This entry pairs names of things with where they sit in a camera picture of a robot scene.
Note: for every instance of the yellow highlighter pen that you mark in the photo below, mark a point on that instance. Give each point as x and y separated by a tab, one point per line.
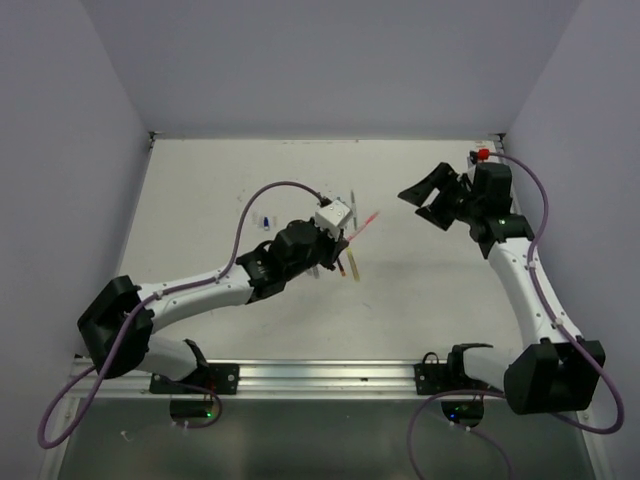
353	264

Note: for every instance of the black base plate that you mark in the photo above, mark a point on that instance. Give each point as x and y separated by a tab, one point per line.
433	378
220	377

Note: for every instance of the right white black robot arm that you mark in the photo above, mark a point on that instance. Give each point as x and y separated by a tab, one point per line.
556	370

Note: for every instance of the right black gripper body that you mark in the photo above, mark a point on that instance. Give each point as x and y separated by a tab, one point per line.
474	206

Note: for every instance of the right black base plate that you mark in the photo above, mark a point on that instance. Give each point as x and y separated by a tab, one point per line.
433	378

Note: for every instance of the aluminium front rail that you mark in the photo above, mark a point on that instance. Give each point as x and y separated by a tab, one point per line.
304	380

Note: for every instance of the red pink slim pen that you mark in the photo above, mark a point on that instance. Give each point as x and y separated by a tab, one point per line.
362	227

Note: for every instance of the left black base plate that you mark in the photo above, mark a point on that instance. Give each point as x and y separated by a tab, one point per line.
220	377

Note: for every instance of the right wrist camera red cap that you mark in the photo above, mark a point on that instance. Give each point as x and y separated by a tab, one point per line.
478	156

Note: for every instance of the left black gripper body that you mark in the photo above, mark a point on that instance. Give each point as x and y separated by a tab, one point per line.
323	252

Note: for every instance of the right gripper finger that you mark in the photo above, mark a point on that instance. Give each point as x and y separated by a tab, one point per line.
444	210
443	178

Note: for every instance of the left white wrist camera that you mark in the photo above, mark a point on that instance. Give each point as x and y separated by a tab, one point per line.
333	218

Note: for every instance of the thin green fineliner pen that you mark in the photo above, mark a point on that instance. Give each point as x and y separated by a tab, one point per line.
353	209

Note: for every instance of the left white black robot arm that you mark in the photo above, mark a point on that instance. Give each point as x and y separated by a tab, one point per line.
119	327

